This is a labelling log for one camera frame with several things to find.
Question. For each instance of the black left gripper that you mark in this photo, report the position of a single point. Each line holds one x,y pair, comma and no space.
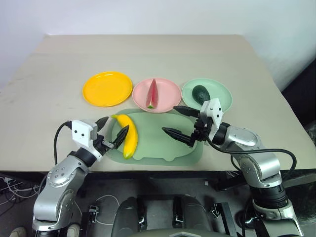
102,144

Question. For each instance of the dark green avocado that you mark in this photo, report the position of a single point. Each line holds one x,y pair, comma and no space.
200,93

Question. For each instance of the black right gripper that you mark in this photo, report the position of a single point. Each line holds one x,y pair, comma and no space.
202,128

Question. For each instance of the white shoe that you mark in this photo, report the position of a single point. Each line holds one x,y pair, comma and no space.
17,232
73,230

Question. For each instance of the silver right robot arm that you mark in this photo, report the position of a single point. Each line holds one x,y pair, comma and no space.
247,138

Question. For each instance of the dark rounded shape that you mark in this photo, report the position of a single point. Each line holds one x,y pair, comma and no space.
195,212
128,214

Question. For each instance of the red watermelon slice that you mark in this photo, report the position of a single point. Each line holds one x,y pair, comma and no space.
152,95

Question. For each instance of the yellow banana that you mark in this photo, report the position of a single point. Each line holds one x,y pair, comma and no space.
130,138

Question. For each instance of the yellow plastic plate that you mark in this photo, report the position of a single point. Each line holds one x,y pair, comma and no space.
106,89

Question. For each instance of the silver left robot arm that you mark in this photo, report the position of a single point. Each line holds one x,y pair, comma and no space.
59,177

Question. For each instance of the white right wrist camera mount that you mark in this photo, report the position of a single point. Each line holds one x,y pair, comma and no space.
214,108

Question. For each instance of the pink plastic plate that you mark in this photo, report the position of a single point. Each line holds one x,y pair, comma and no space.
168,96

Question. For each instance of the green plastic plate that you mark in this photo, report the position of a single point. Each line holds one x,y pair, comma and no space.
222,91

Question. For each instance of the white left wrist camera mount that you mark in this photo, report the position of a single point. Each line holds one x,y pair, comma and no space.
81,130

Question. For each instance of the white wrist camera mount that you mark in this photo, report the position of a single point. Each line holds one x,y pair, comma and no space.
214,108
81,130

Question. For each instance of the pale green silicone mat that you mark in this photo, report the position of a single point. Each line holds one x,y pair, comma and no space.
158,145

